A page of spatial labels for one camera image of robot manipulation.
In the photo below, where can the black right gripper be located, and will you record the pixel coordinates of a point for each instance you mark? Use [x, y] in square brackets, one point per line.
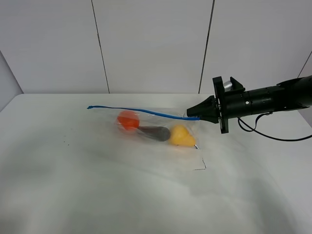
[206, 109]

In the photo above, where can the clear zip bag blue seal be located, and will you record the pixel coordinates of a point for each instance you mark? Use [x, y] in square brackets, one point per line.
[109, 127]

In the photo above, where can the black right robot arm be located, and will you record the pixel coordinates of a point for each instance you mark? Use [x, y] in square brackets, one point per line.
[231, 100]

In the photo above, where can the yellow pear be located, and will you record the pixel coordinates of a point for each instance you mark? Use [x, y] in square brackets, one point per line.
[180, 136]

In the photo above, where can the dark purple eggplant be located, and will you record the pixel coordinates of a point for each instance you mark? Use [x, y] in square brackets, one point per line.
[157, 133]

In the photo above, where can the orange fruit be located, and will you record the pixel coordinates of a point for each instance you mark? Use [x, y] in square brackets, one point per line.
[128, 119]

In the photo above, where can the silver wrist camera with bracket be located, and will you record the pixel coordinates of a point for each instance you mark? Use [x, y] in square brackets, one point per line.
[233, 85]

